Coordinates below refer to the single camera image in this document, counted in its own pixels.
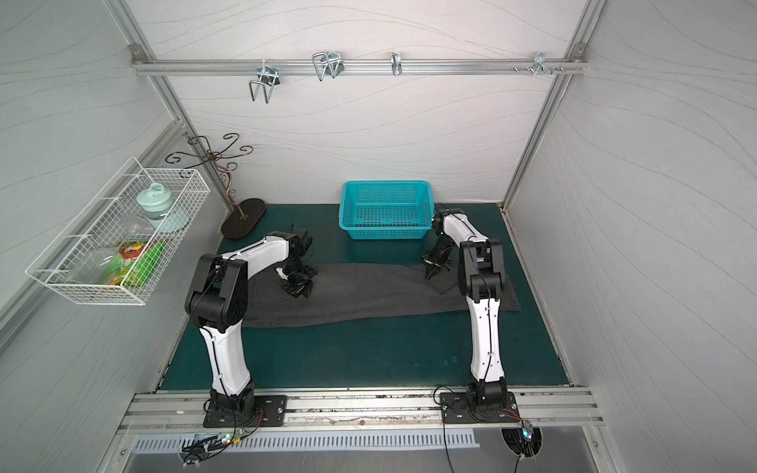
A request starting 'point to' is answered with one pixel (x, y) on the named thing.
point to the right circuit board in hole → (525, 439)
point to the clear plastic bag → (95, 264)
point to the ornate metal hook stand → (246, 213)
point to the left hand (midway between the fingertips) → (314, 292)
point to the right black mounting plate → (455, 409)
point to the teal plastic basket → (386, 209)
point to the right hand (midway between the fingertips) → (429, 274)
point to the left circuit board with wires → (202, 447)
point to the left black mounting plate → (268, 411)
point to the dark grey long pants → (354, 293)
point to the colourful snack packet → (135, 261)
